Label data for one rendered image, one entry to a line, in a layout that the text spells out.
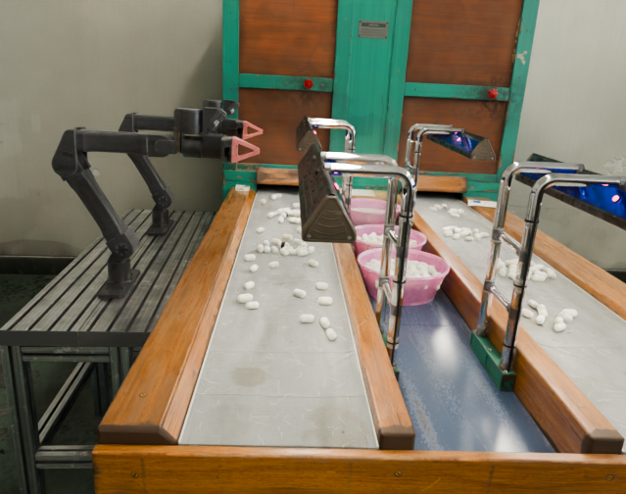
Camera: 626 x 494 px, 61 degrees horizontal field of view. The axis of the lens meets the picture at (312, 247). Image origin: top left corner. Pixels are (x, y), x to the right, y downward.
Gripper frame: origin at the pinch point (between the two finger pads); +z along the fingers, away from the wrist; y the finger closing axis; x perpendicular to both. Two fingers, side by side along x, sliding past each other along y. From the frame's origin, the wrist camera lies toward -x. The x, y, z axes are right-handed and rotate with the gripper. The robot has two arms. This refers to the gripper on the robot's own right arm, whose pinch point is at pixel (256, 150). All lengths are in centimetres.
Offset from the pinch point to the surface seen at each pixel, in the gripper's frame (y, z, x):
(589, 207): -51, 65, 0
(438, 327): -27, 48, 38
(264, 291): -20.4, 4.0, 32.8
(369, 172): -54, 21, -4
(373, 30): 100, 47, -42
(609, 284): -17, 98, 28
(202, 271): -13.7, -12.6, 30.7
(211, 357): -54, -6, 33
